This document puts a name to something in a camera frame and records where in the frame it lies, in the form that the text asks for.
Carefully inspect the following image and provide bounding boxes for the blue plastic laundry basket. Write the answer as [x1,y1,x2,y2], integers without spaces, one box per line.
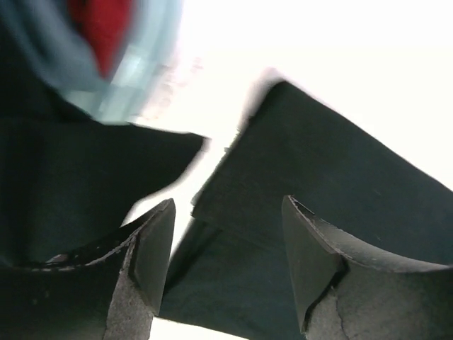
[64,0,183,124]

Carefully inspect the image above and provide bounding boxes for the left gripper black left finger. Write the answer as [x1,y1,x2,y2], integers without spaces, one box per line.
[1,199,176,339]

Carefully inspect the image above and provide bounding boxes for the black t shirt with logo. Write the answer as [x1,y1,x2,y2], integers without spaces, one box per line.
[160,81,452,339]

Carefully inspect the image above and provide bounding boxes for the red garment in basket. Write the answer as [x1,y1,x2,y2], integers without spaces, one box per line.
[67,0,134,77]

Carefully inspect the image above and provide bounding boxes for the black t shirt in basket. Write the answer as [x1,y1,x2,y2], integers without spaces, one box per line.
[1,28,204,266]

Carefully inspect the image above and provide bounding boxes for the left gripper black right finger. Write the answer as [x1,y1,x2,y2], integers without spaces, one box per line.
[282,196,452,339]

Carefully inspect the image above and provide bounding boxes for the grey blue t shirt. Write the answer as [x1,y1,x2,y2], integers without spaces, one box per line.
[1,0,105,111]

